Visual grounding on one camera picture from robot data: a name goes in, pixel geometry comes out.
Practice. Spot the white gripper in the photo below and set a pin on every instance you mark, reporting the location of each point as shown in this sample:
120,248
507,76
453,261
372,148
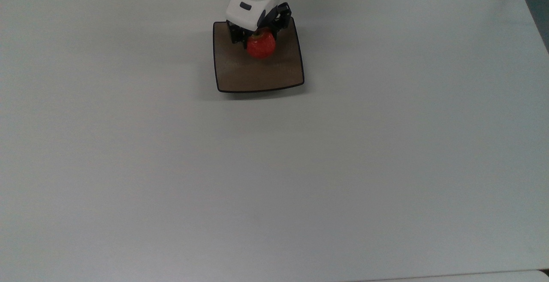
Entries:
248,11

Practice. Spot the red apple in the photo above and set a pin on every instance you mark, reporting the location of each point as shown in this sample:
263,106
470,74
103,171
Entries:
261,46

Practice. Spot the brown square ceramic plate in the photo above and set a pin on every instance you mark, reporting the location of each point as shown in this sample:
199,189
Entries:
257,74

